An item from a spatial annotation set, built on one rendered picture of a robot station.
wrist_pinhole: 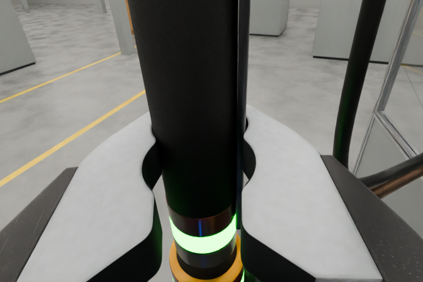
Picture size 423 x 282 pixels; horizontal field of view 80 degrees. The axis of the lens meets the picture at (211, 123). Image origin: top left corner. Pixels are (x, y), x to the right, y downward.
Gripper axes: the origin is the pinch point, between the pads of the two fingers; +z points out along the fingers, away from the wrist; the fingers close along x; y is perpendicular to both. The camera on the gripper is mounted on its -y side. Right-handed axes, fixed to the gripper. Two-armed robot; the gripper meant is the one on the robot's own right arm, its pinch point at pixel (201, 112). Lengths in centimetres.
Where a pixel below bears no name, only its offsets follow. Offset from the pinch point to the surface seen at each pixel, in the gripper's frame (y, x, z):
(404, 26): 21, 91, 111
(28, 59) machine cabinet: 148, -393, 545
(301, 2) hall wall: 135, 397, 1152
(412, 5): 12, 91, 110
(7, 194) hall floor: 165, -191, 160
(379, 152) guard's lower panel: 82, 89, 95
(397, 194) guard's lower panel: 87, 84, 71
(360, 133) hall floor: 164, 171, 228
